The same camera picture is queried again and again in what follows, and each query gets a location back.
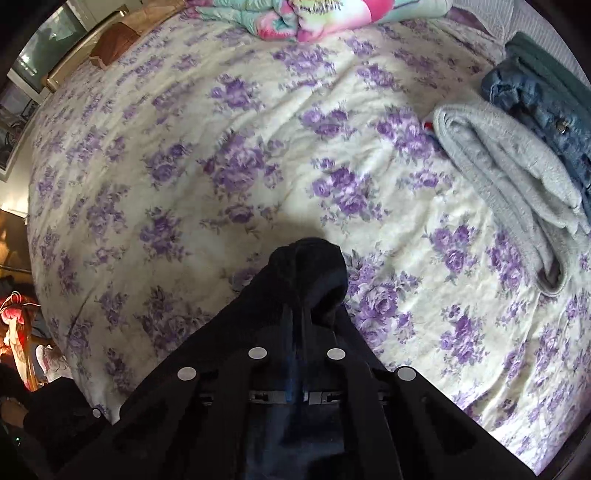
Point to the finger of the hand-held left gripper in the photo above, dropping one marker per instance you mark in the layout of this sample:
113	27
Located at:
94	417

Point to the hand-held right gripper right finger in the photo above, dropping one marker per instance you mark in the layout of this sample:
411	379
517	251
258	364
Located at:
406	415

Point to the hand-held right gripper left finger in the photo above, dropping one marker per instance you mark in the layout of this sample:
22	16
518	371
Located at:
184	415

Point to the navy blue pants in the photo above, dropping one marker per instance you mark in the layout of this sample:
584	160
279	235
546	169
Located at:
304	277

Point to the folded green pants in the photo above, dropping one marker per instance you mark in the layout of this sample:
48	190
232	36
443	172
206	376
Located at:
554	69

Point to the colourful figure toy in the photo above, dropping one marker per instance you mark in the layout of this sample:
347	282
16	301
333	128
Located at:
18	332

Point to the folded grey sweatpants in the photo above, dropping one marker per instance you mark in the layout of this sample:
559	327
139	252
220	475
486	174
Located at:
498	166

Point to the folded blue jeans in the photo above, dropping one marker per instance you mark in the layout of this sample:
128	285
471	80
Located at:
531	101

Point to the wooden framed glass cabinet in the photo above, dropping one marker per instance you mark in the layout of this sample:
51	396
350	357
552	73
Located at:
46	46

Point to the folded floral quilt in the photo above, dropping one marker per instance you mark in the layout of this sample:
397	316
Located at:
323	18

